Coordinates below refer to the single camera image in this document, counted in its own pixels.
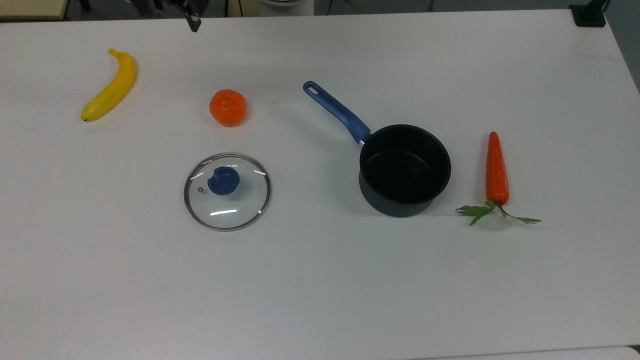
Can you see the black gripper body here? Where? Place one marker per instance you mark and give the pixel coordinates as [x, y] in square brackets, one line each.
[190, 5]

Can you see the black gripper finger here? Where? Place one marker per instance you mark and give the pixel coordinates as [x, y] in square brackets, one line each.
[194, 23]

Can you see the glass lid with blue knob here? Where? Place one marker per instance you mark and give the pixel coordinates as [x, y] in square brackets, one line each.
[240, 205]

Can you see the orange tangerine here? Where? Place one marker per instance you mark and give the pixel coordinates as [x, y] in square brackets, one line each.
[227, 108]

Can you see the yellow banana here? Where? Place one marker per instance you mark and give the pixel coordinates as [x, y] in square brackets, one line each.
[114, 90]

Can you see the wooden desk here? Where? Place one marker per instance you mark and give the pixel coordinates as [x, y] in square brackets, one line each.
[30, 7]

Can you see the orange carrot with green leaves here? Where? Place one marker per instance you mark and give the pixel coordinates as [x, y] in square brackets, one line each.
[497, 170]

